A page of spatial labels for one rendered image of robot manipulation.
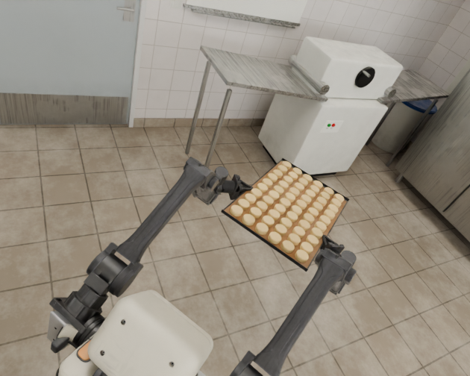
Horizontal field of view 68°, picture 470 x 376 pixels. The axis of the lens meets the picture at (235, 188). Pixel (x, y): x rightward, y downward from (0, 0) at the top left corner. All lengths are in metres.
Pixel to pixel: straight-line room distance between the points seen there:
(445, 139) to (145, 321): 3.49
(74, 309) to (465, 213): 3.47
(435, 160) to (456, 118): 0.44
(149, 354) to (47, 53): 2.62
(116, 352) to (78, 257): 1.69
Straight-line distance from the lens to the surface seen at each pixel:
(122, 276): 0.93
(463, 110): 3.83
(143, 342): 0.75
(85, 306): 0.94
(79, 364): 0.88
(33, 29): 3.02
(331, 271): 0.93
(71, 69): 3.15
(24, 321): 2.25
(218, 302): 2.35
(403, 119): 4.62
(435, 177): 3.96
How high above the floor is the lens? 1.99
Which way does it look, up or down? 40 degrees down
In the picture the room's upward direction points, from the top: 22 degrees clockwise
